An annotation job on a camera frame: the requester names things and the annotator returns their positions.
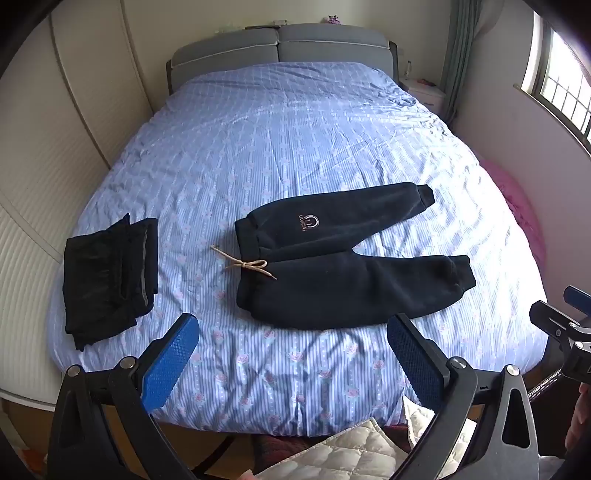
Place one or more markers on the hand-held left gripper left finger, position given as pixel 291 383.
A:
pixel 168 364

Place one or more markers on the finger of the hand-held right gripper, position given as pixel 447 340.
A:
pixel 578 297
pixel 551 321

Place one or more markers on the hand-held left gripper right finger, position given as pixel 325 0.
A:
pixel 415 364

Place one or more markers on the folded black pants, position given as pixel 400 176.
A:
pixel 104 281

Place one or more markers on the person's right hand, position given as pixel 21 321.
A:
pixel 582 410

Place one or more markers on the white quilted cloth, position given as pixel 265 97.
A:
pixel 351 454

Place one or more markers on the window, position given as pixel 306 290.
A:
pixel 561 74

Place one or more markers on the bed with blue floral sheet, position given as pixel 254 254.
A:
pixel 286 152

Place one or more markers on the white wardrobe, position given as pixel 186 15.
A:
pixel 55 138

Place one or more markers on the white nightstand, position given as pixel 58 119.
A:
pixel 425 94

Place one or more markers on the green curtain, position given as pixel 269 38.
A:
pixel 457 60

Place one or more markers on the clear bottle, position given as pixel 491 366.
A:
pixel 407 69

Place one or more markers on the grey padded headboard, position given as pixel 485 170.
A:
pixel 277 48

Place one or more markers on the small purple toy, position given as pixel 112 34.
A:
pixel 333 19

